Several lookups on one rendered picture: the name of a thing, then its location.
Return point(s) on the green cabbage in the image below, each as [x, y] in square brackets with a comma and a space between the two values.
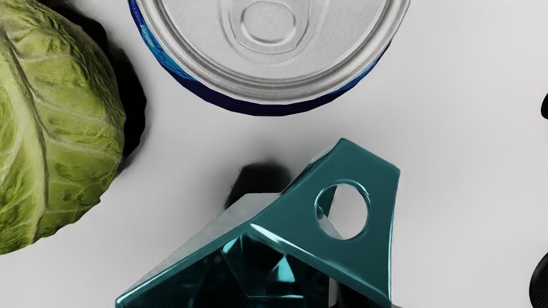
[55, 128]

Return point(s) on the teal faceted mug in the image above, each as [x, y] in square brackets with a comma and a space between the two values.
[291, 239]

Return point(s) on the black mesh pen holder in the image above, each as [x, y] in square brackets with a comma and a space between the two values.
[541, 284]

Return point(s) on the blue drink can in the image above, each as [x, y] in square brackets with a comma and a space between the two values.
[269, 55]

